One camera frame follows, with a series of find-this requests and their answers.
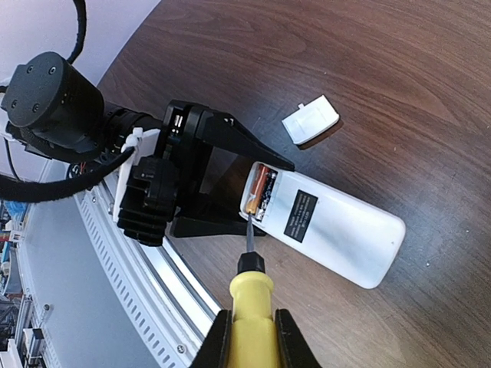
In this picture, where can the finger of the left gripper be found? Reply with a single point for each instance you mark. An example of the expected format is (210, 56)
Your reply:
(191, 227)
(218, 130)

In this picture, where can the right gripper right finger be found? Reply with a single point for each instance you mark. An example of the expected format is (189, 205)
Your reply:
(294, 351)

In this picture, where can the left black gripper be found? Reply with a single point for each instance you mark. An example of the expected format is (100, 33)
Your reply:
(56, 112)

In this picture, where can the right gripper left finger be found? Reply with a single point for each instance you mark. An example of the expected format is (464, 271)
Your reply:
(214, 352)

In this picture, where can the yellow handled screwdriver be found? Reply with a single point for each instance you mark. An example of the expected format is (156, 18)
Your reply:
(253, 332)

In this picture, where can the white battery cover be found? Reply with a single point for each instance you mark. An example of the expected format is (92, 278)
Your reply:
(310, 120)

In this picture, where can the white remote control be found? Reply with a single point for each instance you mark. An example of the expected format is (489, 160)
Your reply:
(346, 235)

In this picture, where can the orange battery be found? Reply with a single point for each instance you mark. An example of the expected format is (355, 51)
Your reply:
(256, 189)

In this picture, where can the black battery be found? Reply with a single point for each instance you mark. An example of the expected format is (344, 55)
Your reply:
(266, 195)

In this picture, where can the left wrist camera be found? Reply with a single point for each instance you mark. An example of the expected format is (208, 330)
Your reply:
(147, 187)

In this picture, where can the front aluminium rail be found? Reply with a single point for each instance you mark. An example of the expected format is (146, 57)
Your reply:
(104, 300)

